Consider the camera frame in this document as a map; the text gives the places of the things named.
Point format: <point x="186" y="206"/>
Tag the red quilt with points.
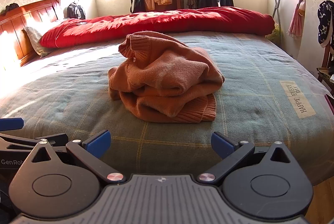
<point x="156" y="20"/>

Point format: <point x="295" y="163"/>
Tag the navy star-printed cloth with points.
<point x="325" y="23"/>

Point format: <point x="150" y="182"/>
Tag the small dark cloth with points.
<point x="11" y="8"/>

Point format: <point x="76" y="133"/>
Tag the grey backpack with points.
<point x="75" y="11"/>

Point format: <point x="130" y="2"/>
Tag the wooden chair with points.
<point x="326" y="59"/>

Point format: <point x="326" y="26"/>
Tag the orange knitted sweater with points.
<point x="161" y="75"/>

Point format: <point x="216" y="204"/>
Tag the wooden headboard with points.
<point x="23" y="20"/>

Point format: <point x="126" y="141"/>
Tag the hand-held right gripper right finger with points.
<point x="223" y="144"/>

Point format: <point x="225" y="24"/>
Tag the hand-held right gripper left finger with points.
<point x="97" y="143"/>

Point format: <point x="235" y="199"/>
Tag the yellow-green bag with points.
<point x="275" y="33"/>

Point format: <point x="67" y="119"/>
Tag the grey checked pillow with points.
<point x="34" y="38"/>

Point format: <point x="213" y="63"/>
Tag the black hanging cloth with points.
<point x="138" y="2"/>

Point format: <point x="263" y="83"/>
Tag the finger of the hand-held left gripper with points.
<point x="58" y="140"/>
<point x="10" y="124"/>

